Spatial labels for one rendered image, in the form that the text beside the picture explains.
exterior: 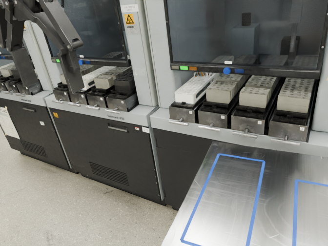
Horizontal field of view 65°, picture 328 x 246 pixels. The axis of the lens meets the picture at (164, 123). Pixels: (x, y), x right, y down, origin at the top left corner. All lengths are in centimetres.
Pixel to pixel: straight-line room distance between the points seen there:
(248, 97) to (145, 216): 106
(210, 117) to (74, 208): 126
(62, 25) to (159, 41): 84
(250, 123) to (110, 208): 119
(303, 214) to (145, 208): 129
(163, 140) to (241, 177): 67
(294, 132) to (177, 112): 50
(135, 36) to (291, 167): 90
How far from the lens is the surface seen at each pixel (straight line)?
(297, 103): 113
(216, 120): 116
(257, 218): 70
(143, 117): 137
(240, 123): 113
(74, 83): 48
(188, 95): 121
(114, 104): 146
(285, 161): 87
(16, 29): 56
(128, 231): 177
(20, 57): 58
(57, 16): 45
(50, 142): 221
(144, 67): 135
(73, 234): 189
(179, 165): 142
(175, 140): 133
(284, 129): 111
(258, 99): 115
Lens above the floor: 135
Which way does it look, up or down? 29 degrees down
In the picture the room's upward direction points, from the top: 8 degrees counter-clockwise
